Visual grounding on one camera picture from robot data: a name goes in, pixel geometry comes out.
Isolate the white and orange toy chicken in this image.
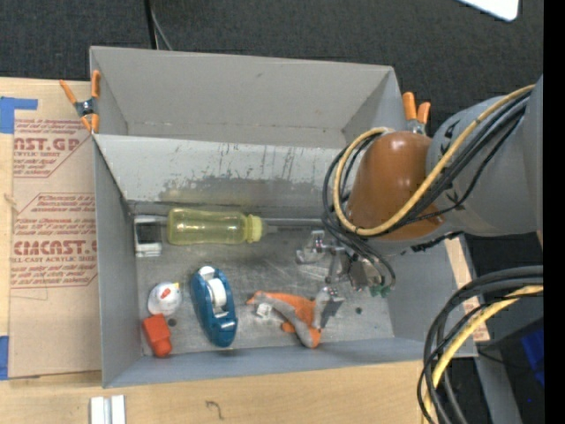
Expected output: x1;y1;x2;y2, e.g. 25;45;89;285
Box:
147;281;184;317

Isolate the orange and grey soft toy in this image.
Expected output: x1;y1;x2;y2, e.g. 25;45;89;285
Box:
245;290;324;350

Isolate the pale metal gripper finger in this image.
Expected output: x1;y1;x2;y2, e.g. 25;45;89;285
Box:
294;231;330;265
313;285;347;330

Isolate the brown cardboard board, red print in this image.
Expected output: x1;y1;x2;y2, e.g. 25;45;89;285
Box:
0;76;103;380

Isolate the grey metal bin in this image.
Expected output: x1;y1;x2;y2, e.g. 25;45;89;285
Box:
88;45;478;390

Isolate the orange plastic cap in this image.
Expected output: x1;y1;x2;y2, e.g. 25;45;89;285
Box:
141;314;174;359

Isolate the yellow clear plastic bottle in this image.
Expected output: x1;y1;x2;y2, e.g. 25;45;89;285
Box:
166;207;267;246

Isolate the small white box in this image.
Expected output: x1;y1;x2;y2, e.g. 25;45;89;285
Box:
133;217;164;258

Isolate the blue tape dispenser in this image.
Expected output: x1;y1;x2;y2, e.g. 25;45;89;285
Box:
189;265;239;349

